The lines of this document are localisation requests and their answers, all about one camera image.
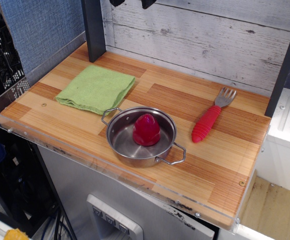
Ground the red toy strawberry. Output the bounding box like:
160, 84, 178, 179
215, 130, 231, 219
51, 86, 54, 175
133, 113, 161, 147

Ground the yellow object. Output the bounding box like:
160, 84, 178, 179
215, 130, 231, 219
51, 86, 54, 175
3, 228, 29, 240

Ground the red handled metal fork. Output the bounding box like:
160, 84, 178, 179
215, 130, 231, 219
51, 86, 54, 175
191, 87, 237, 143

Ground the black plastic crate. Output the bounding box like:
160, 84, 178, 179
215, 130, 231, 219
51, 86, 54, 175
0, 22, 24, 91

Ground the green cloth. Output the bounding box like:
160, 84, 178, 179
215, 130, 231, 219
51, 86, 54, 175
55, 65, 135, 115

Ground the dark grey post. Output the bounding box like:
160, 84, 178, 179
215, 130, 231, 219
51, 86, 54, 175
265, 43, 290, 117
81, 0, 106, 63

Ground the clear acrylic table guard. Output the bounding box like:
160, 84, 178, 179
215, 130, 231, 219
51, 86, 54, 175
0, 44, 270, 232

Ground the small steel pot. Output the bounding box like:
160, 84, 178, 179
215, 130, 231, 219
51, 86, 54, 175
101, 106, 186, 168

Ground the dark grey left post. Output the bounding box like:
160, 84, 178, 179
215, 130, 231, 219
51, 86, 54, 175
81, 0, 106, 63

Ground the white plastic side unit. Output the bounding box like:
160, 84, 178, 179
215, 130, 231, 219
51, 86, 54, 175
255, 88, 290, 190

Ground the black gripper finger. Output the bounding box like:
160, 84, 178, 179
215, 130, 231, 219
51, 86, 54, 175
141, 0, 156, 9
109, 0, 125, 7

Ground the dark grey right post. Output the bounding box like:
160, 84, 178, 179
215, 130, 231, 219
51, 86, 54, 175
265, 43, 290, 117

